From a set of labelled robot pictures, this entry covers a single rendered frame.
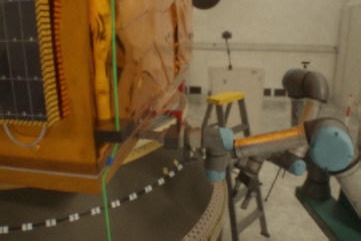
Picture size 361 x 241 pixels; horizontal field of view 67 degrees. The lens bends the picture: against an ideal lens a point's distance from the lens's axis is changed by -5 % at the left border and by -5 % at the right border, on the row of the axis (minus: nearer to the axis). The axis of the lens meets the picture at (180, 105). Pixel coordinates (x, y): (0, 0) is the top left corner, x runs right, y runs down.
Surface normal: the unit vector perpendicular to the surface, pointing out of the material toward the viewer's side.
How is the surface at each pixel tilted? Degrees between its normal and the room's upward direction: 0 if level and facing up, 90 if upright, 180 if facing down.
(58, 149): 98
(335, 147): 84
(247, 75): 90
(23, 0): 90
